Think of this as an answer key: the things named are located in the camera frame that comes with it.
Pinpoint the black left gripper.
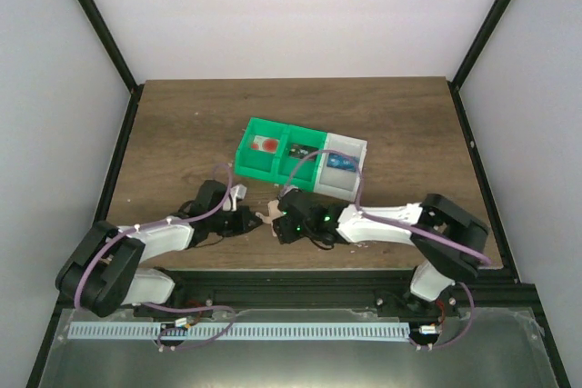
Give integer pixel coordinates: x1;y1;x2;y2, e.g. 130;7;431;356
209;207;263;239

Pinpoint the beige leather card holder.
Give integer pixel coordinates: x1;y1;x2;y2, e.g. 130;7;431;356
256;199;284;238

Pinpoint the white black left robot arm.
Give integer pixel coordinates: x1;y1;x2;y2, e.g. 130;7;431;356
55;180;263;319

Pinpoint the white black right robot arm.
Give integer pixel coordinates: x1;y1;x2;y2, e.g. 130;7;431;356
272;187;491;318

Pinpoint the blue VIP credit card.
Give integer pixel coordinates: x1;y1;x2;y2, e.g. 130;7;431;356
326;153;359;173

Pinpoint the black VIP credit card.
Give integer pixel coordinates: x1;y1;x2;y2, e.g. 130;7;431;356
287;144;317;159

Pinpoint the white red credit card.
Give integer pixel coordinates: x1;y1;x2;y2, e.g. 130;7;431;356
251;135;279;154

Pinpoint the white plastic bin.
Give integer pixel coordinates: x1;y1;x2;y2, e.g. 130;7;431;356
313;133;367;202

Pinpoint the left green plastic bin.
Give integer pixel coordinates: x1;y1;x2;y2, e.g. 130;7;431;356
234;117;289;181

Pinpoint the green plastic bin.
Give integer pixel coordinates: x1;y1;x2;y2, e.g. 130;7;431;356
234;117;289;181
275;124;328;192

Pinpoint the middle green plastic bin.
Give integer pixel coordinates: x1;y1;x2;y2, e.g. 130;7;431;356
275;124;328;192

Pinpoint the metal sheet front plate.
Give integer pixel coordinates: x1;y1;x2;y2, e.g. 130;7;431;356
39;309;558;387

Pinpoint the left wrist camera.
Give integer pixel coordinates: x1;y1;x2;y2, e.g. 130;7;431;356
229;184;247;210

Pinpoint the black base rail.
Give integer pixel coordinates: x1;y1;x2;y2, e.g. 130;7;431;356
162;270;543;313

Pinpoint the light blue slotted cable duct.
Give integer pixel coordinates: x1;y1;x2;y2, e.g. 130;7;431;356
66;322;410;342

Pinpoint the black left frame post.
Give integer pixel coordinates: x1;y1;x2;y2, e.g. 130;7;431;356
49;0;140;94

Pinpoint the black frame post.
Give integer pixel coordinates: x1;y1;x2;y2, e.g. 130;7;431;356
447;0;540;89
49;0;140;94

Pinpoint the black right frame post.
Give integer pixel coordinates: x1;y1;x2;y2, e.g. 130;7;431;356
447;0;540;89

